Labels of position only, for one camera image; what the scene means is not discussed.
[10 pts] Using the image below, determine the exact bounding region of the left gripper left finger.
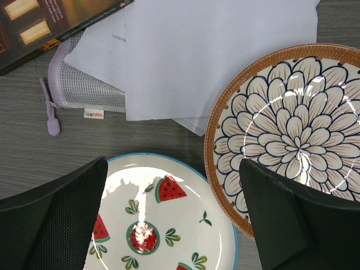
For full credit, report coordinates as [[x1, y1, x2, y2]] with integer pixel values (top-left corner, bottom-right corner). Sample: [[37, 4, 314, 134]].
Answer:
[[1, 157, 108, 269]]

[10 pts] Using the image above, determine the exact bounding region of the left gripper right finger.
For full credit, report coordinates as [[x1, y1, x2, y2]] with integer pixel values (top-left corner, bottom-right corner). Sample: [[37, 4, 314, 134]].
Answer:
[[239, 159, 359, 269]]

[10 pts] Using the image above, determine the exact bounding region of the brown floral pattern plate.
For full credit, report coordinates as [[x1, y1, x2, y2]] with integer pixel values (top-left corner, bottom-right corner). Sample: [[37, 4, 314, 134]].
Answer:
[[204, 43, 359, 238]]

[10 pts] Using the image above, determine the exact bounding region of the white watermelon pattern plate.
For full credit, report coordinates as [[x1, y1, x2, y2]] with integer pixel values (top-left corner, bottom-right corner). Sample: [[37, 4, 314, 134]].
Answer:
[[84, 153, 239, 269]]

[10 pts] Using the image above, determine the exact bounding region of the mesh zipper pouch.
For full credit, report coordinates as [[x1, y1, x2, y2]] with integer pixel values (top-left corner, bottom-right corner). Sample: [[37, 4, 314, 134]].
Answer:
[[39, 34, 125, 136]]

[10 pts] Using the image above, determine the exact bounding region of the dark brown book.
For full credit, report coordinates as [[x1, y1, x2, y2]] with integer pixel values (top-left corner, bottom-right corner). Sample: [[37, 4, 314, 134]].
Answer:
[[1, 0, 131, 75]]

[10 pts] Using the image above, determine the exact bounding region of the white cloth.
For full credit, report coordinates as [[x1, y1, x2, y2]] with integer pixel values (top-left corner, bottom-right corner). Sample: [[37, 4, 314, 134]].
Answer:
[[65, 1, 318, 135]]

